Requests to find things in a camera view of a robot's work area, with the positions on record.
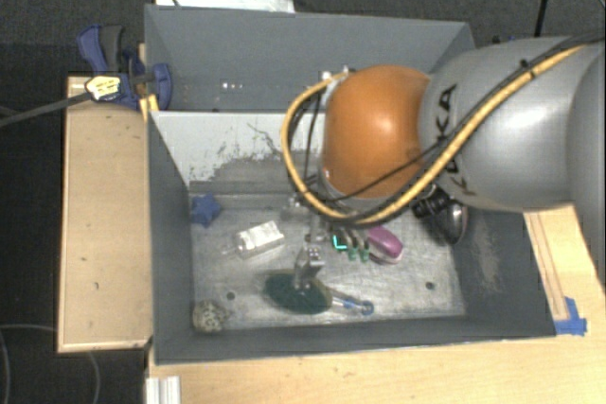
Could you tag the pale wood board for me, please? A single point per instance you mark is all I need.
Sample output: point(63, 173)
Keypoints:
point(106, 227)

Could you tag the blue and silver small tool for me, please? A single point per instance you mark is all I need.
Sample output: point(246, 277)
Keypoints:
point(352, 305)

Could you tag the grey metal bin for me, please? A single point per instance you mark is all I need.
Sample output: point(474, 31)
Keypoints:
point(227, 61)

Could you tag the speckled beige ball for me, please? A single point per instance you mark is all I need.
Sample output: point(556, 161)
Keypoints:
point(208, 316)

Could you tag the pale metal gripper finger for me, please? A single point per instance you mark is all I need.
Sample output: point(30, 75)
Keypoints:
point(303, 274)
point(315, 256)

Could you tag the dark green round disc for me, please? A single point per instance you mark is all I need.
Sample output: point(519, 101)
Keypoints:
point(289, 298)

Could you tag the dark grey shiny oval object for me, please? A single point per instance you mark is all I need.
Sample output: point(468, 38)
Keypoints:
point(457, 222)

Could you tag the black cylinder on white bracket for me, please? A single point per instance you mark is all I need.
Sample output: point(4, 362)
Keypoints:
point(430, 204)

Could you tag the blue star-shaped toy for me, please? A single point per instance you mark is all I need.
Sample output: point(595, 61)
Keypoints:
point(205, 209)

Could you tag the purple and white oval object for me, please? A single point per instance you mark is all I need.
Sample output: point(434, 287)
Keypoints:
point(386, 243)

